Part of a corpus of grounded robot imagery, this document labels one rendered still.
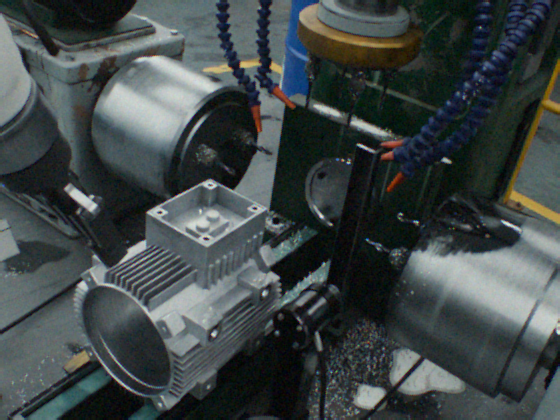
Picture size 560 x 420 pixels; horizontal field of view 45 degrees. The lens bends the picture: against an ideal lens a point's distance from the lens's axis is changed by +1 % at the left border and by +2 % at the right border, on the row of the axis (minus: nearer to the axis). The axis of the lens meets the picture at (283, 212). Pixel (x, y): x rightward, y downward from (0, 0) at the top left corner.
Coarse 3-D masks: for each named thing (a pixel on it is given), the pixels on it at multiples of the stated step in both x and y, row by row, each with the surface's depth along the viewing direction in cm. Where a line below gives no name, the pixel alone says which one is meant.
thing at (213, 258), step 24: (192, 192) 88; (216, 192) 90; (168, 216) 86; (192, 216) 88; (216, 216) 85; (240, 216) 89; (264, 216) 87; (168, 240) 82; (192, 240) 79; (216, 240) 79; (240, 240) 84; (192, 264) 81; (216, 264) 81; (240, 264) 86
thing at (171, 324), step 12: (264, 252) 88; (264, 264) 88; (84, 276) 81; (96, 276) 80; (168, 312) 77; (156, 324) 76; (168, 324) 75; (180, 324) 76; (168, 336) 75; (84, 348) 88; (96, 360) 87; (168, 396) 82; (168, 408) 81
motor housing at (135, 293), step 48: (144, 240) 90; (96, 288) 83; (144, 288) 76; (192, 288) 81; (240, 288) 85; (96, 336) 87; (144, 336) 91; (192, 336) 78; (240, 336) 86; (144, 384) 85; (192, 384) 81
